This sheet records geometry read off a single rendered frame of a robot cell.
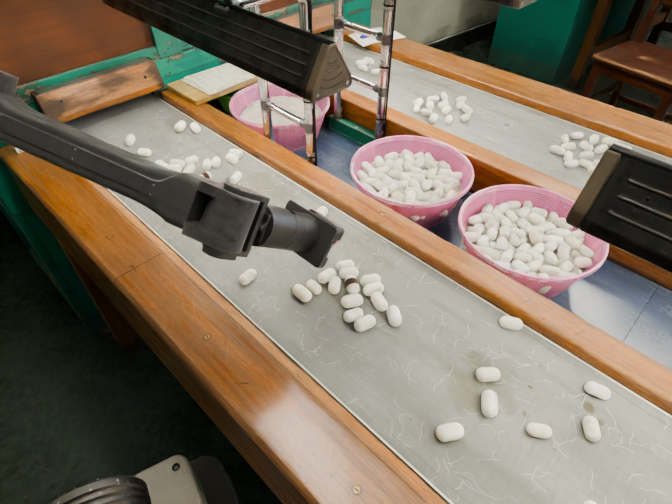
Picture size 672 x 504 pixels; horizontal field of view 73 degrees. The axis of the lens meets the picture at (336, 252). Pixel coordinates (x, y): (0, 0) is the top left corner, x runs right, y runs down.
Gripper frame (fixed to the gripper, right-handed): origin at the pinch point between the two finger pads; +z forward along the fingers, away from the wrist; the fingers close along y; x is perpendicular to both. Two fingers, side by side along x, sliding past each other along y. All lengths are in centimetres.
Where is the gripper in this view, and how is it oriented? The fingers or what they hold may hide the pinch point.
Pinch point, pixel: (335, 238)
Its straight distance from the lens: 75.0
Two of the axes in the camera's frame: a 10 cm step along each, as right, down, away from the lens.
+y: -7.3, -4.8, 4.9
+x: -4.5, 8.7, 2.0
